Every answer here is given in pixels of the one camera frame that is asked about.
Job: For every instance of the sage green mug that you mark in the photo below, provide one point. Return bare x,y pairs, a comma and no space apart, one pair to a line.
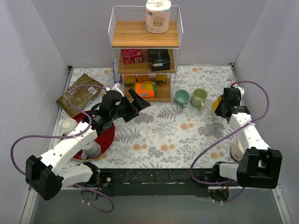
199,97

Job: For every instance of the orange sponge pack front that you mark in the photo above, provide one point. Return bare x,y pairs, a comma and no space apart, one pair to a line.
146,89

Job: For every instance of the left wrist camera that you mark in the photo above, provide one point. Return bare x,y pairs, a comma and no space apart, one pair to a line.
117,87

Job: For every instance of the white wire wooden shelf rack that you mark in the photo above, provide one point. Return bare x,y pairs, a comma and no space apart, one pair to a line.
127,30

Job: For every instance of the floral tablecloth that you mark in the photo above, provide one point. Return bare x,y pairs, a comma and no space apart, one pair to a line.
166,135

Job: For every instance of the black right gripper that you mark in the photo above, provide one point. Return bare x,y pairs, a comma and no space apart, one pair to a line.
224,110

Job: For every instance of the brown coffee bag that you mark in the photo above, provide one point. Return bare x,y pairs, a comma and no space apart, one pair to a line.
81,97

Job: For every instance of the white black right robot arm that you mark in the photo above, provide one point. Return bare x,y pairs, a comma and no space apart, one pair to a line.
259,165

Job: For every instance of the teal green mug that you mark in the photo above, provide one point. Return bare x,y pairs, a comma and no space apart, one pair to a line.
182,97

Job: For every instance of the white mug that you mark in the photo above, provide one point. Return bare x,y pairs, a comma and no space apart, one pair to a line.
67,126

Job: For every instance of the pink red box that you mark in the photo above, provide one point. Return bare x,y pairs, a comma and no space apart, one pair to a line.
132,56

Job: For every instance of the yellow sponge pack rear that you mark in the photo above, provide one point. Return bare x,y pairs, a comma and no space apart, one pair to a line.
130,80

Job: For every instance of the black base bar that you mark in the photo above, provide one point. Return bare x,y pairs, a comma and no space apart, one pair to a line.
150,182

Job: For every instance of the red round tray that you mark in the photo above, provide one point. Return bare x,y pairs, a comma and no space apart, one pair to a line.
104,140

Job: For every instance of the paper cup with crumpled paper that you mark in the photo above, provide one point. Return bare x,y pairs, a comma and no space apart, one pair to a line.
236,151

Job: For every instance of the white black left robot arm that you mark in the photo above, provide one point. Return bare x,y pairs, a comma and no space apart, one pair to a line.
46,174

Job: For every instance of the yellow black mug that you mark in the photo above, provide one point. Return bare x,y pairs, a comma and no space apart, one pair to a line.
217,102

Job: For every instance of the black box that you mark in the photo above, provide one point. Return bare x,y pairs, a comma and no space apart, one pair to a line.
159,59

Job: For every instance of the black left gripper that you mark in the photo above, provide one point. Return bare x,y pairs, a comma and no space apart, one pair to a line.
130,109

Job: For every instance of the grey mug upside down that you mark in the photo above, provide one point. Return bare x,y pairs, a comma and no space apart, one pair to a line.
91,150

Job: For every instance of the wrapped toilet paper roll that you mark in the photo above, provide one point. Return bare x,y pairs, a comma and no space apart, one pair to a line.
158,16

